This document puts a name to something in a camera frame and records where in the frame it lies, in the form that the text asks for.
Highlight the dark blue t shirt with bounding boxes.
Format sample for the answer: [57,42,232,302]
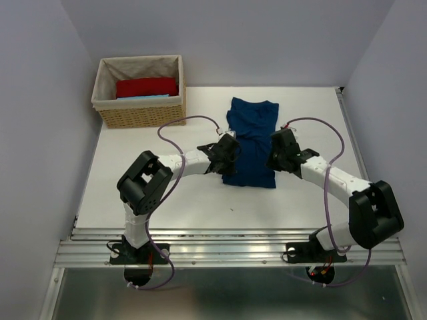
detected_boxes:
[222,97,279,189]

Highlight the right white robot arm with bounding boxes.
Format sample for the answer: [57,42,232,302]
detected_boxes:
[267,129,404,260]

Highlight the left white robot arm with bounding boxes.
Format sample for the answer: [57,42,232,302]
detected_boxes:
[117,131,241,263]

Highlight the rolled light blue t shirt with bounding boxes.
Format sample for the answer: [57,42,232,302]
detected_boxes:
[116,94,169,100]

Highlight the rolled red t shirt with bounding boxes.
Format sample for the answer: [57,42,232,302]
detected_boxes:
[116,77,179,98]

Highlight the wicker basket with liner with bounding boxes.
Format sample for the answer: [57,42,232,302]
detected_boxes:
[91,55,187,129]

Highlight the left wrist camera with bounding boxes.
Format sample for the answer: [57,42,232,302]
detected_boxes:
[218,131,236,140]

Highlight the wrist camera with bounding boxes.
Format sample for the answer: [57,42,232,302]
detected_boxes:
[218,131,236,140]
[281,123,298,139]

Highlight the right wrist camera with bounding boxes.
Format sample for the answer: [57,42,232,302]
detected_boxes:
[281,123,298,139]

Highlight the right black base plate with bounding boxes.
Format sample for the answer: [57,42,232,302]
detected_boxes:
[282,240,347,264]

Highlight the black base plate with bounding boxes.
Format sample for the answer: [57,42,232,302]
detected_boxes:
[106,241,168,265]
[282,240,347,264]

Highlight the aluminium rail frame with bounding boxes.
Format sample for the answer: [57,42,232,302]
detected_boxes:
[53,87,408,267]

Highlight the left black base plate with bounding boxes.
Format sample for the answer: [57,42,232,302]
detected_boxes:
[106,241,168,265]

